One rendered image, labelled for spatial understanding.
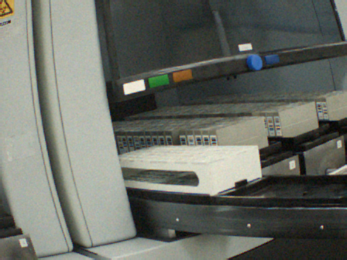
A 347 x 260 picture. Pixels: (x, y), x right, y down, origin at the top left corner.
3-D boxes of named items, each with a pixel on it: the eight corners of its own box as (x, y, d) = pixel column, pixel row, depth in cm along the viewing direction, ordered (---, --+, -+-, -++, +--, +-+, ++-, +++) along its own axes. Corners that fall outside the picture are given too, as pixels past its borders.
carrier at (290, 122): (314, 130, 167) (310, 101, 166) (320, 130, 165) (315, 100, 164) (276, 144, 161) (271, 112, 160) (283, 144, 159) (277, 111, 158)
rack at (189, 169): (113, 193, 154) (105, 158, 153) (161, 180, 159) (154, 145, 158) (214, 203, 129) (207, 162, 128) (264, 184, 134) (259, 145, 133)
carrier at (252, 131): (263, 148, 159) (258, 116, 158) (269, 148, 157) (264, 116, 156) (213, 165, 152) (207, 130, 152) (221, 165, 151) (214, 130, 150)
